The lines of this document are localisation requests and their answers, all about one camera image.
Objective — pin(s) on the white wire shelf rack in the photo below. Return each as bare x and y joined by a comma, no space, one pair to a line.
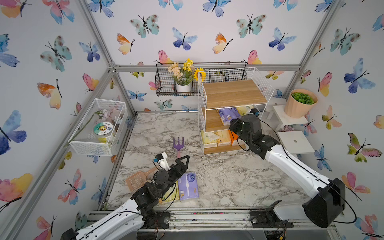
224,96

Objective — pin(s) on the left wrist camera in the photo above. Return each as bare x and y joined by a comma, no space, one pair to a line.
161,160

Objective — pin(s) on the artificial pink flower stem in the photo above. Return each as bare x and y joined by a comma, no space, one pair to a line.
84,132

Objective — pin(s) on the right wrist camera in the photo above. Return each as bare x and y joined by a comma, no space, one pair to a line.
255,112

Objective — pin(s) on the purple tissue pack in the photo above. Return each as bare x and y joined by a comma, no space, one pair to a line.
227,114
188,187

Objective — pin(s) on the white lower step shelf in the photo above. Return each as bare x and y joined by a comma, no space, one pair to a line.
295,143

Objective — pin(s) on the white wire wall basket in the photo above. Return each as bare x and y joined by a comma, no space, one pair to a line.
99,149

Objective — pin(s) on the black wire wall basket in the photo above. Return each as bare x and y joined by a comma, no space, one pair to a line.
168,85

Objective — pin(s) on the pale yellow tissue pack bottom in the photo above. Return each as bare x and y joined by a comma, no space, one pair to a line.
210,139

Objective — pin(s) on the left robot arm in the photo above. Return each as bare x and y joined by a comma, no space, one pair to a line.
131,215

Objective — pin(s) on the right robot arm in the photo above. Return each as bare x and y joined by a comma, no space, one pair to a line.
326,198

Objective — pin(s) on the green tissue pack middle shelf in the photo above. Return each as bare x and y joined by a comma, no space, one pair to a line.
244,110

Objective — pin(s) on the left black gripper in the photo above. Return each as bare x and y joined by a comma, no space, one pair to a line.
179,166

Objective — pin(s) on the flower pot with yellow flowers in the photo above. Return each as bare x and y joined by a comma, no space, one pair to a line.
184,75

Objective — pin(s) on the purple garden fork toy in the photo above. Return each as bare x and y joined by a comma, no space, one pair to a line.
178,146

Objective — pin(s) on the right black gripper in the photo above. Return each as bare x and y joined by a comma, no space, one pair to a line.
234,125

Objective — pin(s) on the green tissue pack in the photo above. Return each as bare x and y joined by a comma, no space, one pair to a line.
171,194

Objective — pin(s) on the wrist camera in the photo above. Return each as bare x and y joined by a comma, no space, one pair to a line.
161,160
255,112

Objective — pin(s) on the orange plastic scoop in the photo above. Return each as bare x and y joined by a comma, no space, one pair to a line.
138,179

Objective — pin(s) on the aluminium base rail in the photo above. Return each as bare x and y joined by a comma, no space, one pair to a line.
227,219

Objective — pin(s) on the pink pot with green plant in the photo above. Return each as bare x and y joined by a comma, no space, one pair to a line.
296,109

